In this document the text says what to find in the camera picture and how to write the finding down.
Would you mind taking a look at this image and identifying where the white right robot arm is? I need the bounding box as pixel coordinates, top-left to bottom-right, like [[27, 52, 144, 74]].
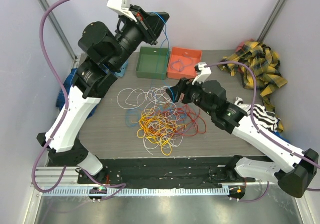
[[166, 78, 320, 198]]

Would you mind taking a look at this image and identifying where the black white striped cloth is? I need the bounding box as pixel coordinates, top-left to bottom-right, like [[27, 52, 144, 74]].
[[234, 97, 280, 132]]

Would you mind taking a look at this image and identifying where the white wire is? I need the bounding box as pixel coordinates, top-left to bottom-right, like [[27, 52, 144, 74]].
[[116, 85, 187, 155]]

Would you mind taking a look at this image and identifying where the green plastic bin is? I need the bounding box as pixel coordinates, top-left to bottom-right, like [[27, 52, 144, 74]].
[[136, 47, 170, 80]]

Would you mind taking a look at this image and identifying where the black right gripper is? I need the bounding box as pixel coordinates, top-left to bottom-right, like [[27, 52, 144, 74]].
[[166, 76, 216, 116]]

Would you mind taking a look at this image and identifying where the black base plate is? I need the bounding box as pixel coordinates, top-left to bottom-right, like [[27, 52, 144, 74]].
[[74, 155, 256, 189]]

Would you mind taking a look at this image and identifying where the red wire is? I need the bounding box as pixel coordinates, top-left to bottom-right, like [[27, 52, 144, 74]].
[[159, 101, 208, 137]]

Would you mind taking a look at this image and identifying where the light blue cloth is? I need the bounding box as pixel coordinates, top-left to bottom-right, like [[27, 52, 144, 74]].
[[113, 60, 129, 78]]

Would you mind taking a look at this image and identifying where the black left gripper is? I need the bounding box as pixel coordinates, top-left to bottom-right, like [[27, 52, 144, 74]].
[[108, 5, 170, 71]]

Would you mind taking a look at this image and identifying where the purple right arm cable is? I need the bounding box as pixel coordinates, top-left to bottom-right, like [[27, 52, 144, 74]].
[[204, 61, 320, 202]]

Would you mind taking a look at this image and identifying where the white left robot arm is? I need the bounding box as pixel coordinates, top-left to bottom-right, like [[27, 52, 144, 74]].
[[37, 5, 170, 184]]

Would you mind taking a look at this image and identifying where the yellow plaid cloth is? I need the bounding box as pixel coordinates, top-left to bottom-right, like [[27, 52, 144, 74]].
[[218, 41, 288, 133]]

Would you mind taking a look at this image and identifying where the blue plaid cloth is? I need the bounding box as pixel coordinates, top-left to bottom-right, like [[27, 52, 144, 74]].
[[55, 68, 96, 117]]

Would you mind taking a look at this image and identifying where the blue wire in orange bin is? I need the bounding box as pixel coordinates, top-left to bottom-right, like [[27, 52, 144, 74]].
[[170, 56, 195, 72]]

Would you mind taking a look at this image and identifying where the white slotted cable duct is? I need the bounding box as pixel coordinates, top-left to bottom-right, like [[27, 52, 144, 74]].
[[43, 186, 230, 197]]

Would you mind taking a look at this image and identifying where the pink cloth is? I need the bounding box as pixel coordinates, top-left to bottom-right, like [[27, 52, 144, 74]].
[[235, 39, 255, 52]]

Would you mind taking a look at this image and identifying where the yellow wire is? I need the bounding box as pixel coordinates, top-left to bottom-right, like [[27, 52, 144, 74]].
[[136, 108, 188, 156]]

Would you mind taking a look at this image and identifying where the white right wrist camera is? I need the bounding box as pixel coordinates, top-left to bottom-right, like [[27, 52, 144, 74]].
[[192, 62, 212, 85]]

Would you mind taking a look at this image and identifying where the orange plastic bin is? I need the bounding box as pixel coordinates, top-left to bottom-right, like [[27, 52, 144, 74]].
[[167, 47, 203, 80]]

